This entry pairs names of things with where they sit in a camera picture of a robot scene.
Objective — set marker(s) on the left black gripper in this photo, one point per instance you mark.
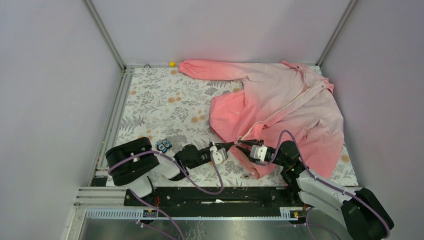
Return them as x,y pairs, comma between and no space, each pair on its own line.
219,146

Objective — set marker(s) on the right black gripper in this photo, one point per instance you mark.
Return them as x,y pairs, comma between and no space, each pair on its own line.
252,142

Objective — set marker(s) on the pink zip-up jacket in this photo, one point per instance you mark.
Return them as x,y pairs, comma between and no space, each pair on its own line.
275,97

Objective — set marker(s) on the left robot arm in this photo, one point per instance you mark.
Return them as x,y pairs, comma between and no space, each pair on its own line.
130,163

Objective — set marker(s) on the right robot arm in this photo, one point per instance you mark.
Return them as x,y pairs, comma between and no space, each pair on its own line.
357,209

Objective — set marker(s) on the black owl toy block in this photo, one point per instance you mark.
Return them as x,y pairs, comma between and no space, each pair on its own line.
163,145

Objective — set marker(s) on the floral patterned table mat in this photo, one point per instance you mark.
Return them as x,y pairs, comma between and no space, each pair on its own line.
162,103

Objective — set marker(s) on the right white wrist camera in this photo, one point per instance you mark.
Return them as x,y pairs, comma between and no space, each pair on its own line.
258,153

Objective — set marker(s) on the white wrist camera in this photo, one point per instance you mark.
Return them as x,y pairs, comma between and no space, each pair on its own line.
218,155
258,153

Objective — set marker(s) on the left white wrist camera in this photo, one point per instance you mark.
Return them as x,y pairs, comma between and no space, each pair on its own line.
218,155

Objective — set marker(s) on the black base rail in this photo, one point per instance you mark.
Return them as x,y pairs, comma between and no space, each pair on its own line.
245,202

